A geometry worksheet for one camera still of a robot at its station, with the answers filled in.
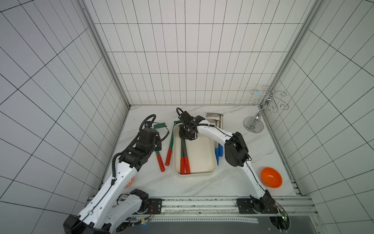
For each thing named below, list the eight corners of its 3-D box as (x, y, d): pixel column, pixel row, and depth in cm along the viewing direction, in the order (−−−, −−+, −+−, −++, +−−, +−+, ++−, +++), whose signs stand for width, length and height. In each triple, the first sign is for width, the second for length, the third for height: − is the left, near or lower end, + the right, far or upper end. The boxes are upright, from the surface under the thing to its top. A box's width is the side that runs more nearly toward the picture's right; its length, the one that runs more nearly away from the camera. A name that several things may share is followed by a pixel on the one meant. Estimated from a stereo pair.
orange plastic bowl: (262, 189, 81) (266, 186, 77) (256, 170, 87) (260, 167, 83) (280, 189, 81) (285, 186, 77) (273, 170, 88) (277, 167, 83)
